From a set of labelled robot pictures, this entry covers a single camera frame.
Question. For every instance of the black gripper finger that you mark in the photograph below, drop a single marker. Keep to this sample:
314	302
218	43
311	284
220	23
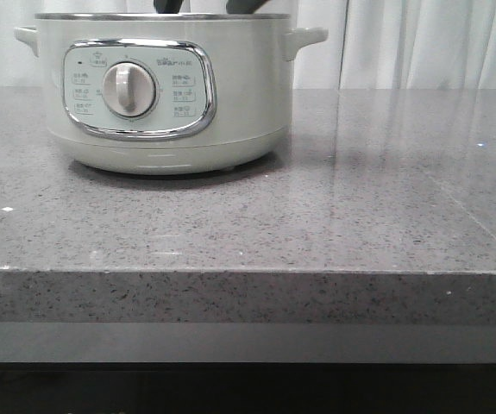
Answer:
244	6
167	6

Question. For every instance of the pale green electric cooking pot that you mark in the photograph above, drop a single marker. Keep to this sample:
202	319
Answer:
162	94

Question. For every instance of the white curtain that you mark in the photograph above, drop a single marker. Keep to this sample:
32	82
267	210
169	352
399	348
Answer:
371	44

